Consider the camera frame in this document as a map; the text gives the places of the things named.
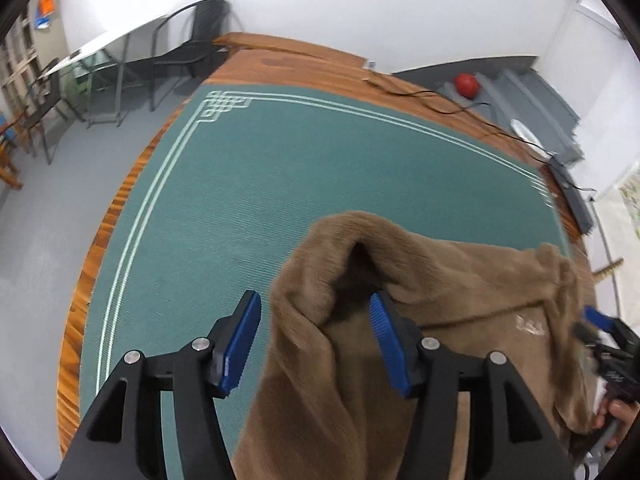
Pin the glass top table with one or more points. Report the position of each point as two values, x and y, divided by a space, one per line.
100 42

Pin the wooden shelf cabinet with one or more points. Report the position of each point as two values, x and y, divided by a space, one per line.
20 60

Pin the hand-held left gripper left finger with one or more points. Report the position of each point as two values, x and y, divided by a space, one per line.
242 340

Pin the wooden bench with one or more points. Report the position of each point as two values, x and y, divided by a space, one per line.
7 160

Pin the black metal chair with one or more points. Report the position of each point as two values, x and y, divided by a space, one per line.
42 110
187 52

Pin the brown fleece garment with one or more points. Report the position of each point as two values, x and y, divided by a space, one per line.
475 280

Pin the printed wall sheet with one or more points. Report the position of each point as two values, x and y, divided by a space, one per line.
627 205

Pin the wooden stick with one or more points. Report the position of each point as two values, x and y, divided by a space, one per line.
607 266

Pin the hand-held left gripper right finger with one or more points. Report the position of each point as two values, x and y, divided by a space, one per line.
387 345

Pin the red ball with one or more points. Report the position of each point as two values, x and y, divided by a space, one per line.
466 85

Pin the green mat with white border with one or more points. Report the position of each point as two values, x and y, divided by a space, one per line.
300 170

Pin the orange wall board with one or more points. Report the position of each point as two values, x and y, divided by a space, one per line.
45 10

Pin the white round object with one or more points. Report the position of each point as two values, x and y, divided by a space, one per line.
522 131

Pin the person's right hand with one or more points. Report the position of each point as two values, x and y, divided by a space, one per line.
620 415

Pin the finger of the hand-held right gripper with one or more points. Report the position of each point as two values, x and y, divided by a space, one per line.
585 335
599 319

